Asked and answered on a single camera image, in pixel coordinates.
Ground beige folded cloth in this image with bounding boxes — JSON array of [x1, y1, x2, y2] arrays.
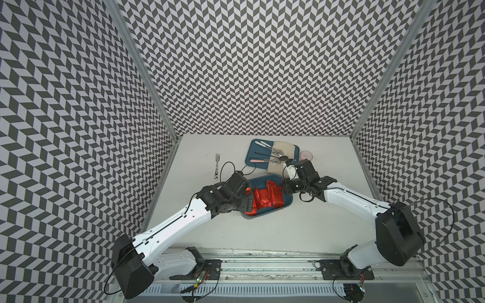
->
[[267, 141, 299, 177]]

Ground teal flat tray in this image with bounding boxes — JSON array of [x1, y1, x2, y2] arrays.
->
[[245, 139, 301, 177]]

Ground teal plastic storage box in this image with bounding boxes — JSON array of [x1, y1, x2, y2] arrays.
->
[[241, 174, 293, 219]]

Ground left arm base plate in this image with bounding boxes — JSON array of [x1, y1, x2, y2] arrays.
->
[[169, 260, 222, 281]]

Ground white handle spoon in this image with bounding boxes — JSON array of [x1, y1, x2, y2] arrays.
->
[[255, 141, 284, 157]]

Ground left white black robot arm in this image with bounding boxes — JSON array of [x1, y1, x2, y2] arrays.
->
[[111, 171, 254, 299]]

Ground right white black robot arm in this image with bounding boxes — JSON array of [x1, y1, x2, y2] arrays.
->
[[282, 160, 426, 277]]

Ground cow pattern handle fork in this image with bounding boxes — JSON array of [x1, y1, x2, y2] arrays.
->
[[214, 154, 221, 180]]

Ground pink handle spoon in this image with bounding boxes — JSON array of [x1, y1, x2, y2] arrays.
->
[[250, 159, 281, 165]]

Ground pink translucent cup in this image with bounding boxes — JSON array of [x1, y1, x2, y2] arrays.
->
[[299, 151, 314, 161]]

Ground aluminium front rail frame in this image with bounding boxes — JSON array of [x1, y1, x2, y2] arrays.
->
[[132, 248, 441, 302]]

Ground red foil tea bag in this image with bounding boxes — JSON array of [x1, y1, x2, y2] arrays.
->
[[245, 188, 259, 217], [266, 181, 285, 208], [252, 188, 272, 214]]

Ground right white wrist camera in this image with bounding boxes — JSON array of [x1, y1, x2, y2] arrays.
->
[[283, 164, 298, 180]]

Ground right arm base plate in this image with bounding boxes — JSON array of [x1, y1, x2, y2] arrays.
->
[[317, 259, 375, 281]]

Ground black metal spoon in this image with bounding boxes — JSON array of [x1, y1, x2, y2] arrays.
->
[[255, 152, 289, 161]]

